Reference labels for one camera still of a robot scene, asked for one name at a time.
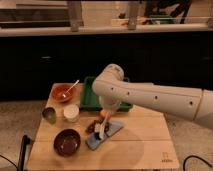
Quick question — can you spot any black clamp with cable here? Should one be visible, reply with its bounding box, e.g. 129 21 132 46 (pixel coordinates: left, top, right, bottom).
0 135 31 171

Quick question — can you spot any white cup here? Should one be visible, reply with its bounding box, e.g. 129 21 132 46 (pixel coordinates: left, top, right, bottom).
63 104 79 122

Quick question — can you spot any black cable right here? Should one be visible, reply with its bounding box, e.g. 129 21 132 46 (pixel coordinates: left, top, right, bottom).
182 154 213 171

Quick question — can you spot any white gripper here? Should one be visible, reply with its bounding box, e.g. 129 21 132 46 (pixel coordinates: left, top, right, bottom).
99 96 121 116

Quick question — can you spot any orange fruit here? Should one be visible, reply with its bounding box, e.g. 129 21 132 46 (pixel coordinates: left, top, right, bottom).
100 110 110 119

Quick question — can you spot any white dish brush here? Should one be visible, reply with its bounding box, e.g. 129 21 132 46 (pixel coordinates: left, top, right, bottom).
95 118 109 140

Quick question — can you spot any green plastic tray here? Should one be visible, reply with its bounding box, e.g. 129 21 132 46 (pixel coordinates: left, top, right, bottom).
80 76 133 112

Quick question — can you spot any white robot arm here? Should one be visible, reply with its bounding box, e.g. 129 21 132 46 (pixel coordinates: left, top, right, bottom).
92 64 213 130

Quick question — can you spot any dark purple bowl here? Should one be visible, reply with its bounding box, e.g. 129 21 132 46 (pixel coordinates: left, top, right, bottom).
53 129 81 157

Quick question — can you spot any white spoon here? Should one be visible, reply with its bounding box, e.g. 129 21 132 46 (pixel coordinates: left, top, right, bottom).
62 79 80 98

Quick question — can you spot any blue grey cloth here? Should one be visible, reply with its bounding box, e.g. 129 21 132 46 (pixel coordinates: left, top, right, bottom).
85 121 124 150

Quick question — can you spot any green metallic cup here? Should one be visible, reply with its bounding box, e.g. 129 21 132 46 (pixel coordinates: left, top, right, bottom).
42 107 56 124

